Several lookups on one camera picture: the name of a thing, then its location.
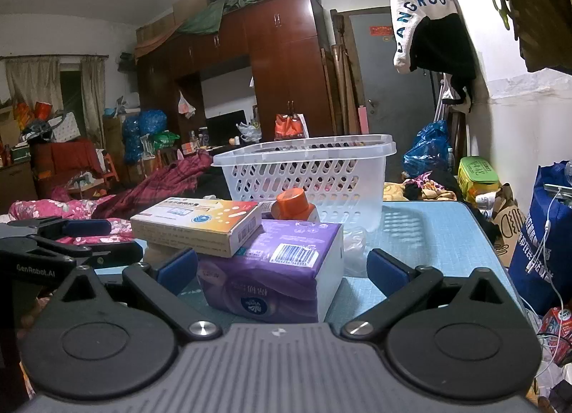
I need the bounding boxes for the white crumpled plastic bag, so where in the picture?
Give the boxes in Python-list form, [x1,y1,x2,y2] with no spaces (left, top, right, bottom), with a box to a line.
[236,122,262,142]

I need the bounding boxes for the white plastic basket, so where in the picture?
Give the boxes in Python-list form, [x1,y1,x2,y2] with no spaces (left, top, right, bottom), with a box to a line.
[211,134,398,233]

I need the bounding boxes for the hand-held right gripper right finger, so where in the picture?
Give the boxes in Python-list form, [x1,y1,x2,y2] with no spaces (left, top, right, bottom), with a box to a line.
[340,249,523,343]

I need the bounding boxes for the white hooded sweatshirt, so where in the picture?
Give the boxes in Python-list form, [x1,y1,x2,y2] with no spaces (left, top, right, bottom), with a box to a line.
[390,0,457,75]

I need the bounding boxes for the orange capped bottle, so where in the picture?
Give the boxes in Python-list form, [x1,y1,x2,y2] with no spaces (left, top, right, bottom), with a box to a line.
[261,189,320,223]

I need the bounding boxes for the green plastic bag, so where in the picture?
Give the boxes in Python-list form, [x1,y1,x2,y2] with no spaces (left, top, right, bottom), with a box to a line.
[152,131,182,150]

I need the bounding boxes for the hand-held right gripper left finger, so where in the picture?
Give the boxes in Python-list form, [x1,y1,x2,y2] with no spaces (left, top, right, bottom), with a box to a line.
[51,248,223,343]

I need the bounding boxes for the purple tissue pack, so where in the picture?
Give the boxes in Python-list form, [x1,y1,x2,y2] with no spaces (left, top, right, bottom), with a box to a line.
[197,219,345,323]

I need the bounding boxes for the maroon plaid blanket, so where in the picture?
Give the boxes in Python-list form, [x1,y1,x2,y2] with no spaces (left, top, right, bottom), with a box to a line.
[92,151,215,219]

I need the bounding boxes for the red carton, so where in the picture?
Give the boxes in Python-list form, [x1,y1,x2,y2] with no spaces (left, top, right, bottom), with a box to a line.
[538,306,572,351]

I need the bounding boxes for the clear plastic bag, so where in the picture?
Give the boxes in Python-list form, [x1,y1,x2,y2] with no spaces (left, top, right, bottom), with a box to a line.
[343,225,369,278]

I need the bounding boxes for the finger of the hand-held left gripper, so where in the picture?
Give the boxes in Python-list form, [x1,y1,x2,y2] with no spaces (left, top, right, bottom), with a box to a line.
[6,218,113,240]
[27,234,144,269]

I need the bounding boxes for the blue plastic bag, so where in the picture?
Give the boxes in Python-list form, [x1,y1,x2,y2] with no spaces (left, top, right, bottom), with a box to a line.
[122,109,168,164]
[403,120,452,177]

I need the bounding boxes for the white hanging plastic bag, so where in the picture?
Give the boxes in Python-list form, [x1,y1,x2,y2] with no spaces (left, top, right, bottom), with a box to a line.
[178,90,196,119]

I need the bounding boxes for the yellow patterned cloth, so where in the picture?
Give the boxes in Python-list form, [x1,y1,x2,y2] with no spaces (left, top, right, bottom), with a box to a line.
[383,174,459,203]

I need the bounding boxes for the olive hanging garment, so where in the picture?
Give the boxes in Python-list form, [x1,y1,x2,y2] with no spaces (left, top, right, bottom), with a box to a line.
[500,0,572,74]

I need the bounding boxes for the white orange medicine box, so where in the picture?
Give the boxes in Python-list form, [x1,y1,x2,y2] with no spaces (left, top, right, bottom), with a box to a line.
[129,197,263,258]

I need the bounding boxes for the brown paper bag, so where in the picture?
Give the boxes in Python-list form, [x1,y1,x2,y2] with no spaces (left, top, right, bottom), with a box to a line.
[489,183,526,266]

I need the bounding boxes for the green cloth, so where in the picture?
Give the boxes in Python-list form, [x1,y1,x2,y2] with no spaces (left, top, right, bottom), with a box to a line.
[176,0,278,34]

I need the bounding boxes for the pink floral blanket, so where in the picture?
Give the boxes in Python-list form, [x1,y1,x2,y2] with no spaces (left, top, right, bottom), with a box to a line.
[9,199,135,244]

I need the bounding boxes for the green box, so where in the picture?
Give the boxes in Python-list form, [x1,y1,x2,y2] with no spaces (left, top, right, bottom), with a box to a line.
[457,156,500,204]

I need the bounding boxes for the beige curtain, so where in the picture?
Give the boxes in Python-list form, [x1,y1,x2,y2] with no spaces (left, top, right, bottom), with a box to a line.
[80,57,106,141]
[4,57,61,111]

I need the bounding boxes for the brown wooden wardrobe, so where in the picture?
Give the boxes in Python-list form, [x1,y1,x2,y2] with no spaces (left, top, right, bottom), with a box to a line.
[135,0,340,159]

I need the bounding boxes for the red armchair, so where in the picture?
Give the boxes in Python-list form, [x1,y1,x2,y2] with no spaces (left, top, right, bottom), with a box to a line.
[30,140,103,190]

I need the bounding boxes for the wooden planks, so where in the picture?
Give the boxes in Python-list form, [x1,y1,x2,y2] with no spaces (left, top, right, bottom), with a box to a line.
[330,9,363,134]

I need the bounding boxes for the blue tote bag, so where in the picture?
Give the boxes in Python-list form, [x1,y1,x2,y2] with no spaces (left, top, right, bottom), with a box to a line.
[509,163,572,318]

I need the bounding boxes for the grey door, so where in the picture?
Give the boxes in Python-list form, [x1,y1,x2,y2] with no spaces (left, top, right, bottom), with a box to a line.
[349,6,441,137]

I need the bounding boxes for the orange red bag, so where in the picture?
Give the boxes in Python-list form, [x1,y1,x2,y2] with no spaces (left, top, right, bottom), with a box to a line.
[274,114,309,141]

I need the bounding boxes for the black monitor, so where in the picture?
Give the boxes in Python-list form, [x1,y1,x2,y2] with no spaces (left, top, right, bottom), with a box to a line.
[206,110,247,146]

